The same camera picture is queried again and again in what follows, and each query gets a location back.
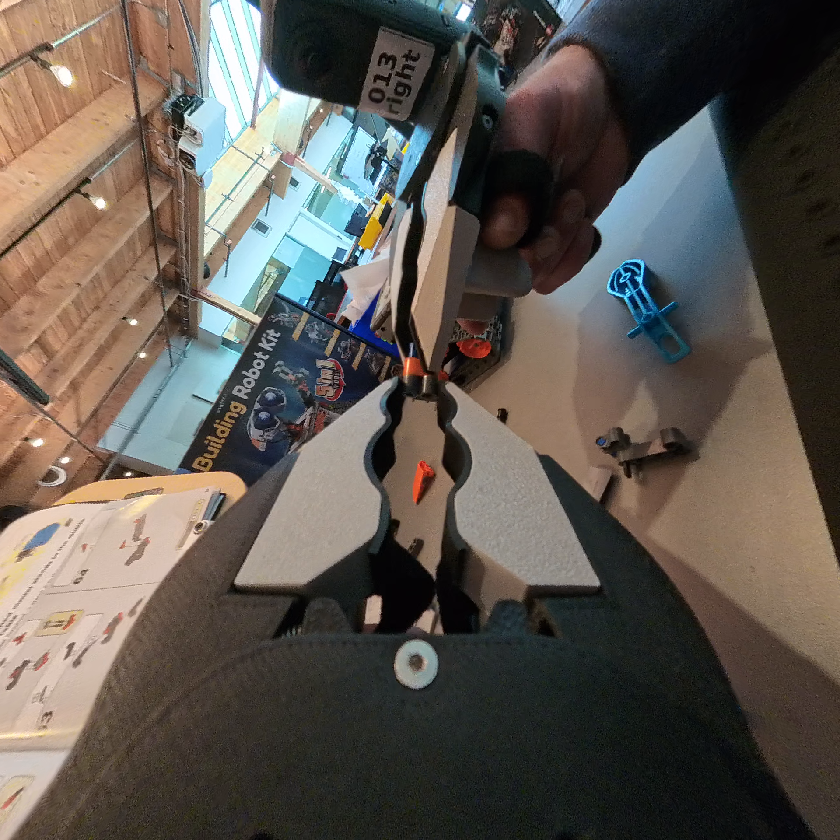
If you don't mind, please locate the instruction booklet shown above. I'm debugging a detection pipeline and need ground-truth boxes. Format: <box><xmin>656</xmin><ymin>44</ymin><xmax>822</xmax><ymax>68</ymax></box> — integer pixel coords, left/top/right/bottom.
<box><xmin>0</xmin><ymin>489</ymin><xmax>224</xmax><ymax>829</ymax></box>

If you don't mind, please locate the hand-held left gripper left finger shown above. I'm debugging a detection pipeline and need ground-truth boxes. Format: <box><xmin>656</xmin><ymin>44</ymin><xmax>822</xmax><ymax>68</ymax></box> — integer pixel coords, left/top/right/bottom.
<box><xmin>233</xmin><ymin>378</ymin><xmax>403</xmax><ymax>626</ymax></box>

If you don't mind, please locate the dark blue toy box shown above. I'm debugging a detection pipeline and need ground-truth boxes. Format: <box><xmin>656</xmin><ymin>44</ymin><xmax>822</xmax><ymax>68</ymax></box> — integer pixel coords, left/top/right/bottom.
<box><xmin>177</xmin><ymin>295</ymin><xmax>514</xmax><ymax>475</ymax></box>

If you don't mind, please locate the blue plastic tool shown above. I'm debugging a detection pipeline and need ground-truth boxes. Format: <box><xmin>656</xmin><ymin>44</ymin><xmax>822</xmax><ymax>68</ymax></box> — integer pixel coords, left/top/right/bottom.
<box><xmin>606</xmin><ymin>259</ymin><xmax>694</xmax><ymax>366</ymax></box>

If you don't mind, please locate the pale wooden book stand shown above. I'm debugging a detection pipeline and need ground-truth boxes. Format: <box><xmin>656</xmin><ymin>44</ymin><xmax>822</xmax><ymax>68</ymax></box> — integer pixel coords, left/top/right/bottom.
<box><xmin>56</xmin><ymin>470</ymin><xmax>248</xmax><ymax>527</ymax></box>

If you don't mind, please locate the blue storage bin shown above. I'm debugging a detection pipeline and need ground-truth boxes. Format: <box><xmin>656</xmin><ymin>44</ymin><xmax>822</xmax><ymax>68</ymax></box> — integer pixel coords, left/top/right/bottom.
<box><xmin>354</xmin><ymin>294</ymin><xmax>398</xmax><ymax>332</ymax></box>

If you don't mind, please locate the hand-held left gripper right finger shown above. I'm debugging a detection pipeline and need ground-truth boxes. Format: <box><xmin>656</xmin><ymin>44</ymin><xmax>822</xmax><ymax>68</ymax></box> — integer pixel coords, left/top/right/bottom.
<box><xmin>440</xmin><ymin>382</ymin><xmax>602</xmax><ymax>613</ymax></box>

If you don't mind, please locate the dark grey crank liftarm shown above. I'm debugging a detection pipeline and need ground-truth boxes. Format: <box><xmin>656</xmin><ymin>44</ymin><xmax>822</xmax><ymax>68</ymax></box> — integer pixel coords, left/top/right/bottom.
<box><xmin>596</xmin><ymin>427</ymin><xmax>692</xmax><ymax>479</ymax></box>

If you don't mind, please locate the white crumpled paper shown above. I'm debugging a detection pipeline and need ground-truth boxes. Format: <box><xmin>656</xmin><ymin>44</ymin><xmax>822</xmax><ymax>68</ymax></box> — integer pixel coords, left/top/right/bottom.
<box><xmin>340</xmin><ymin>248</ymin><xmax>396</xmax><ymax>324</ymax></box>

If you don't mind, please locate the person's right hand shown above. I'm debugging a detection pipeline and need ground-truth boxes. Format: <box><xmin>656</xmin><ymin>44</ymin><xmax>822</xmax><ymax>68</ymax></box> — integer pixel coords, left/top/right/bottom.
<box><xmin>482</xmin><ymin>48</ymin><xmax>635</xmax><ymax>296</ymax></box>

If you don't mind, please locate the orange grey connector assembly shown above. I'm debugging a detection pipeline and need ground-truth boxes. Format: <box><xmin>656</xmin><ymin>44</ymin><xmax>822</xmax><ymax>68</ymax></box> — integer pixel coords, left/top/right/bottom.
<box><xmin>402</xmin><ymin>357</ymin><xmax>451</xmax><ymax>402</ymax></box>

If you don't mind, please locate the yellow storage bin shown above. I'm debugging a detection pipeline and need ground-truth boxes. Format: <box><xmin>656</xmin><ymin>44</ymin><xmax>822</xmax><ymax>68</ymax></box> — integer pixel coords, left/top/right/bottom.
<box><xmin>357</xmin><ymin>196</ymin><xmax>389</xmax><ymax>249</ymax></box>

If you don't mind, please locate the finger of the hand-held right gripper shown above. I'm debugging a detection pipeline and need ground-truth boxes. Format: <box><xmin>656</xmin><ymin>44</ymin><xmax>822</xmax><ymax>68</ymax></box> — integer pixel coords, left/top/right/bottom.
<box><xmin>388</xmin><ymin>196</ymin><xmax>422</xmax><ymax>358</ymax></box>
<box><xmin>408</xmin><ymin>121</ymin><xmax>534</xmax><ymax>374</ymax></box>

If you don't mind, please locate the white ceiling device box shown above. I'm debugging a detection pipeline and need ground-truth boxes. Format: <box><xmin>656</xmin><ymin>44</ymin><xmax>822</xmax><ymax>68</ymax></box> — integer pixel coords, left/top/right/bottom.
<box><xmin>164</xmin><ymin>94</ymin><xmax>228</xmax><ymax>177</ymax></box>

